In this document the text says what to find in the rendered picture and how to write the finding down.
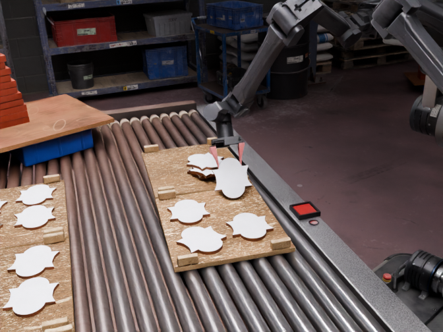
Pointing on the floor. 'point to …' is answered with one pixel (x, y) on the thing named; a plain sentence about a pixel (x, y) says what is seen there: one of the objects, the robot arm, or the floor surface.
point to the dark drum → (288, 67)
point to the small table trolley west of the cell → (212, 91)
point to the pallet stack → (360, 49)
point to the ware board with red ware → (416, 78)
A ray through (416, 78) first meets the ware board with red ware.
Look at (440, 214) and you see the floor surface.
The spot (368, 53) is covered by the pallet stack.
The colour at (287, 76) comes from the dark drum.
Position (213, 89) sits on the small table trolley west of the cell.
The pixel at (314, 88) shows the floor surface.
